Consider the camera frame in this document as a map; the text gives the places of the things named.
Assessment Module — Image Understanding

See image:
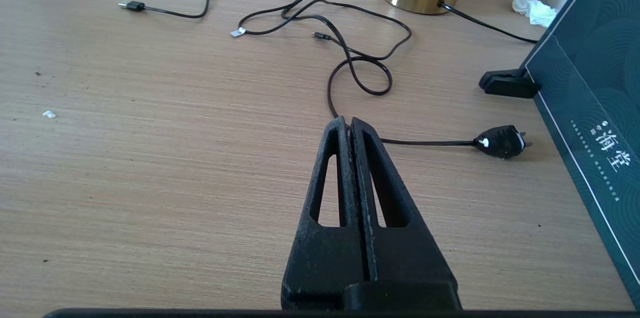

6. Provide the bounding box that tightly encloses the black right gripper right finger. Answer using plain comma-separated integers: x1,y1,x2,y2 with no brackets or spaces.
350,118,457,283

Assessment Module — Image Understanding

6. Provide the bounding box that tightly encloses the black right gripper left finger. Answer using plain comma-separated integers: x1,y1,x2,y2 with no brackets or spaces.
281,116,368,309

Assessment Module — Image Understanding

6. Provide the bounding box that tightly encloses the black USB cable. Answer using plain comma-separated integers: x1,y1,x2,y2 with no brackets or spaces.
118,0,413,61

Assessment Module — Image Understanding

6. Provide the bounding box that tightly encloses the crumpled white tissue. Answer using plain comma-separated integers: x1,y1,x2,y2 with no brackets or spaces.
509,0,558,28

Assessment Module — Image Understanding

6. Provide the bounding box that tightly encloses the black cable with connector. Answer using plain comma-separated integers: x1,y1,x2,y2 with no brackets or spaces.
280,0,540,160

